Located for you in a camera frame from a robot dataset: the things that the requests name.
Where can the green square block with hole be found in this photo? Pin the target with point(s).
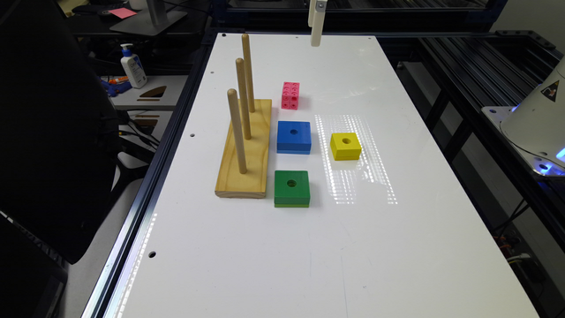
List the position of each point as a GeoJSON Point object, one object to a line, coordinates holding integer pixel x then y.
{"type": "Point", "coordinates": [292, 189]}

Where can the wooden peg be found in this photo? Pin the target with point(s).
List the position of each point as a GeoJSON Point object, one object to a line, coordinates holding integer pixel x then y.
{"type": "Point", "coordinates": [243, 99]}
{"type": "Point", "coordinates": [248, 71]}
{"type": "Point", "coordinates": [237, 130]}

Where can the white lotion pump bottle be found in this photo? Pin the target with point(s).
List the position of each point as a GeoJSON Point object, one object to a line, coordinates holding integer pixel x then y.
{"type": "Point", "coordinates": [133, 67]}

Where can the rear wooden peg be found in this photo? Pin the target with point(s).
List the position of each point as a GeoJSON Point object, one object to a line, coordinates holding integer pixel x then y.
{"type": "Point", "coordinates": [248, 71]}

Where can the blue square block with hole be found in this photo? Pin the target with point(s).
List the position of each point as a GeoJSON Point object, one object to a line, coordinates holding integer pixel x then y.
{"type": "Point", "coordinates": [294, 137]}

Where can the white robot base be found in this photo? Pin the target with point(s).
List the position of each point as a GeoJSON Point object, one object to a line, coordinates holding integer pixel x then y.
{"type": "Point", "coordinates": [535, 127]}

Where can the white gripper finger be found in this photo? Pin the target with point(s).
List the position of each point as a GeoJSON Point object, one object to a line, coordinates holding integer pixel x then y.
{"type": "Point", "coordinates": [319, 17]}
{"type": "Point", "coordinates": [311, 7]}

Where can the front wooden peg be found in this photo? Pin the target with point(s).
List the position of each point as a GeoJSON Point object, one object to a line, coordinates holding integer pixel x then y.
{"type": "Point", "coordinates": [237, 130]}

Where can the yellow square block with hole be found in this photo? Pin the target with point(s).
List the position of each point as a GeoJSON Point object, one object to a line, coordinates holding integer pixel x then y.
{"type": "Point", "coordinates": [345, 146]}

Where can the silver monitor stand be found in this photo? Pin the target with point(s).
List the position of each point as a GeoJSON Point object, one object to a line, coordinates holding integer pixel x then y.
{"type": "Point", "coordinates": [151, 18]}

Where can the wooden peg base board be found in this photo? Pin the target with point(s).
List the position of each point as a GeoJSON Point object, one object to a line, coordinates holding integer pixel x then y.
{"type": "Point", "coordinates": [231, 183]}

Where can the pink perforated block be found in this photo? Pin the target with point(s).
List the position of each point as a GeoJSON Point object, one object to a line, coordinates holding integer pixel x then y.
{"type": "Point", "coordinates": [290, 95]}

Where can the middle wooden peg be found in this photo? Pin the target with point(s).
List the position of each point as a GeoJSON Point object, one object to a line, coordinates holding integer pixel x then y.
{"type": "Point", "coordinates": [243, 99]}

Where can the blue glue gun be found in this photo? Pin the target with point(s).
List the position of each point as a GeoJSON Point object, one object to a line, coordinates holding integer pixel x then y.
{"type": "Point", "coordinates": [116, 86]}

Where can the pink sticky note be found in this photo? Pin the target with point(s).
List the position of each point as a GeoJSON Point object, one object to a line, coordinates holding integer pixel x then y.
{"type": "Point", "coordinates": [122, 13]}

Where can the black office chair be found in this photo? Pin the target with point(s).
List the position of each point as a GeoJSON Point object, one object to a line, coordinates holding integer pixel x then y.
{"type": "Point", "coordinates": [59, 141]}

